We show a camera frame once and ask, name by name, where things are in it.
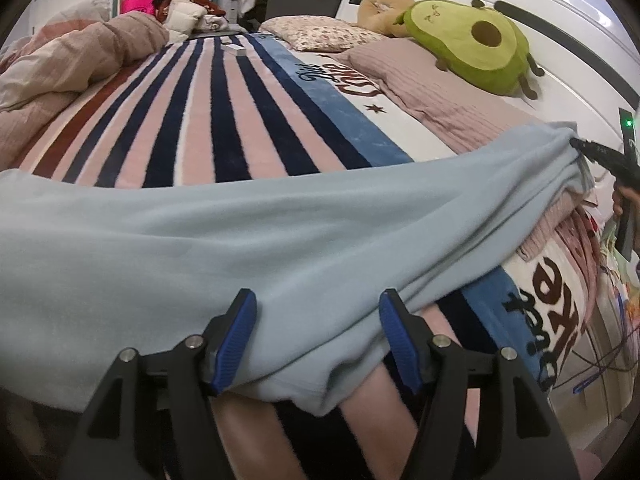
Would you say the light blue towel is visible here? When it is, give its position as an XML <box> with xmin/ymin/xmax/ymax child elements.
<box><xmin>0</xmin><ymin>122</ymin><xmax>597</xmax><ymax>419</ymax></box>

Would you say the tan plush toy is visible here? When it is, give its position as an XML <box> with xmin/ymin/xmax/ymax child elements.
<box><xmin>357</xmin><ymin>0</ymin><xmax>416</xmax><ymax>39</ymax></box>

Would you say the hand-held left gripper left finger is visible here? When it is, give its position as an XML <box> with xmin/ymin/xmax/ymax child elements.
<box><xmin>60</xmin><ymin>287</ymin><xmax>259</xmax><ymax>480</ymax></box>

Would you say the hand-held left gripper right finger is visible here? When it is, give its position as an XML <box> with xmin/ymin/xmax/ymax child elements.
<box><xmin>378</xmin><ymin>288</ymin><xmax>581</xmax><ymax>480</ymax></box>

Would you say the beige pink quilt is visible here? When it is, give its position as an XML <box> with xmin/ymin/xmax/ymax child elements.
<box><xmin>0</xmin><ymin>0</ymin><xmax>171</xmax><ymax>171</ymax></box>

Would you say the white bed headboard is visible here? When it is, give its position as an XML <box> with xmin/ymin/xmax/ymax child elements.
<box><xmin>335</xmin><ymin>0</ymin><xmax>640</xmax><ymax>172</ymax></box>

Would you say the black cable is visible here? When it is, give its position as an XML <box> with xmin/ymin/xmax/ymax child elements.
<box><xmin>542</xmin><ymin>342</ymin><xmax>640</xmax><ymax>391</ymax></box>

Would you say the red-brown garment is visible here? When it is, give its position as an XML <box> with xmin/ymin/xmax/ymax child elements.
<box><xmin>160</xmin><ymin>0</ymin><xmax>227</xmax><ymax>17</ymax></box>

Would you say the grey garment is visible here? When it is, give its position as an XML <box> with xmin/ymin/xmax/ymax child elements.
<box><xmin>199</xmin><ymin>12</ymin><xmax>232</xmax><ymax>34</ymax></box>

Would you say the floral pillow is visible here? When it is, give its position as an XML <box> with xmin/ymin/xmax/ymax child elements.
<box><xmin>257</xmin><ymin>15</ymin><xmax>392</xmax><ymax>54</ymax></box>

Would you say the striped fleece blanket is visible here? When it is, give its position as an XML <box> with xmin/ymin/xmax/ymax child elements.
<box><xmin>10</xmin><ymin>32</ymin><xmax>601</xmax><ymax>480</ymax></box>

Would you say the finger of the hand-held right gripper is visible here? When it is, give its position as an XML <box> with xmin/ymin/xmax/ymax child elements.
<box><xmin>570</xmin><ymin>137</ymin><xmax>640</xmax><ymax>167</ymax></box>
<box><xmin>590</xmin><ymin>156</ymin><xmax>640</xmax><ymax>187</ymax></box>

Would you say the green avocado plush toy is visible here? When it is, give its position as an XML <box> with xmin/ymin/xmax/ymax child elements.
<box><xmin>395</xmin><ymin>0</ymin><xmax>546</xmax><ymax>102</ymax></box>

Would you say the dusty pink pillow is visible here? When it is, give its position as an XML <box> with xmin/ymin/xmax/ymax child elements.
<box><xmin>345</xmin><ymin>37</ymin><xmax>552</xmax><ymax>154</ymax></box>

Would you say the white puffer jacket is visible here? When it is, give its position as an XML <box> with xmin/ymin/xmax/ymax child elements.
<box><xmin>165</xmin><ymin>2</ymin><xmax>209</xmax><ymax>42</ymax></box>

